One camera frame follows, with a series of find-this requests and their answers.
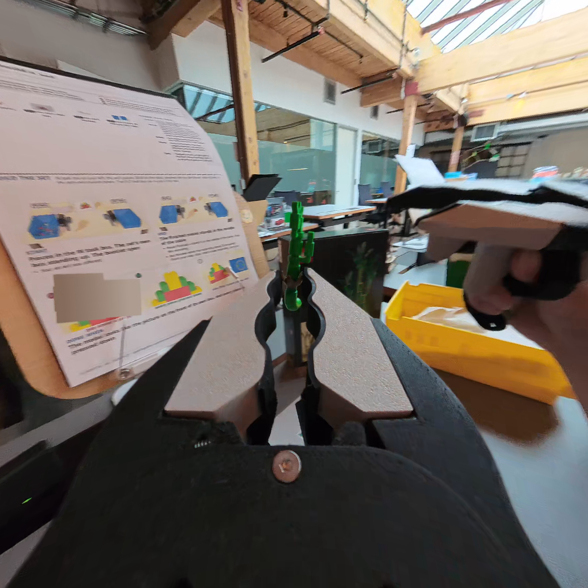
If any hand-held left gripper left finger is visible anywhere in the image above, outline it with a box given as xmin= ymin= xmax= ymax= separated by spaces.
xmin=164 ymin=271 xmax=282 ymax=446

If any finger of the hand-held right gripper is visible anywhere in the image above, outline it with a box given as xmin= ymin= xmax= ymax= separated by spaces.
xmin=385 ymin=179 xmax=588 ymax=209
xmin=415 ymin=198 xmax=588 ymax=263

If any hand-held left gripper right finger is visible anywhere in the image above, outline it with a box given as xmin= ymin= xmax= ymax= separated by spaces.
xmin=295 ymin=268 xmax=415 ymax=445

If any green lego plant piece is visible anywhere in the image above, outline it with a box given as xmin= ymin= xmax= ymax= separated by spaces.
xmin=281 ymin=201 xmax=317 ymax=312

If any person's right hand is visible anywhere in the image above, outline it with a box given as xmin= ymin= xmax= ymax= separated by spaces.
xmin=464 ymin=250 xmax=588 ymax=414

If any brown paper bag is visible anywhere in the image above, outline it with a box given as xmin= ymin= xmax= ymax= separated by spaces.
xmin=410 ymin=305 xmax=511 ymax=338

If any white paper sheet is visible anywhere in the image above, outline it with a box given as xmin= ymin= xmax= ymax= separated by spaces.
xmin=395 ymin=155 xmax=445 ymax=188

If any yellow plastic bin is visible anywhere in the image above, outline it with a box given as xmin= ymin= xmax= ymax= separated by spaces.
xmin=385 ymin=281 xmax=576 ymax=406

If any black box with plant print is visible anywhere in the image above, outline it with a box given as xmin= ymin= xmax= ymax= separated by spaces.
xmin=279 ymin=229 xmax=391 ymax=368

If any grey office table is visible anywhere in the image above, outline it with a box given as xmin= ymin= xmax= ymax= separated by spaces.
xmin=303 ymin=204 xmax=377 ymax=228

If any black tilted board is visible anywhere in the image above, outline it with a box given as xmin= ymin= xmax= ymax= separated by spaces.
xmin=243 ymin=174 xmax=283 ymax=203

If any wooden sheet stand board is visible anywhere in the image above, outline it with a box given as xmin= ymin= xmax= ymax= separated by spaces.
xmin=0 ymin=190 xmax=273 ymax=399

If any printed instruction sheet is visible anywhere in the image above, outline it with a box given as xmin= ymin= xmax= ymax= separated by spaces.
xmin=0 ymin=60 xmax=260 ymax=387

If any black device with green light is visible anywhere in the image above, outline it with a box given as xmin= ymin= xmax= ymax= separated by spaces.
xmin=0 ymin=393 xmax=115 ymax=554

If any wooden support post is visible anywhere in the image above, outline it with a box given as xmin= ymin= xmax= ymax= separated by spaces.
xmin=220 ymin=0 xmax=261 ymax=184
xmin=394 ymin=82 xmax=419 ymax=194

